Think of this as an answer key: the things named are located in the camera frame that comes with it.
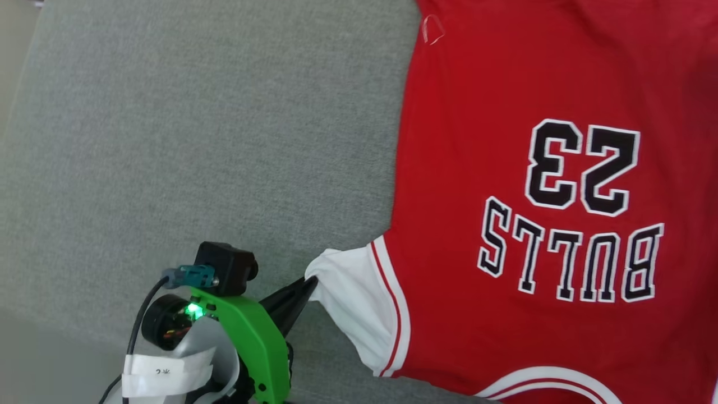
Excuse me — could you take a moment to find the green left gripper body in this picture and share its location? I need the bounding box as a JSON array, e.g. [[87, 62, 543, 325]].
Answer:
[[184, 285, 296, 404]]

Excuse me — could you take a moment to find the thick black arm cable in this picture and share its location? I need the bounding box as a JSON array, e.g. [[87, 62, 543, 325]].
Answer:
[[98, 277, 170, 404]]

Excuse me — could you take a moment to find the black round left gripper motor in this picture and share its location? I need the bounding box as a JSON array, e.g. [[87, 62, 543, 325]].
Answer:
[[140, 293, 198, 352]]

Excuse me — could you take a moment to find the red white basketball jersey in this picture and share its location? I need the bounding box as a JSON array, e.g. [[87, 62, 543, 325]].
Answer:
[[305, 0, 718, 404]]

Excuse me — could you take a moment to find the white paper label strip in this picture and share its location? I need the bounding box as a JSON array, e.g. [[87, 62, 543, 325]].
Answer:
[[121, 347, 217, 400]]

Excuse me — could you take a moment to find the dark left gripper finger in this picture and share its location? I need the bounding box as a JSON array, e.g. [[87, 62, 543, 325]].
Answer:
[[259, 276, 319, 324], [277, 278, 319, 338]]

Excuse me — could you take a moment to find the teal left camera connector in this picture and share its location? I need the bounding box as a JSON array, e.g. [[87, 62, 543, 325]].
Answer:
[[162, 264, 218, 290]]

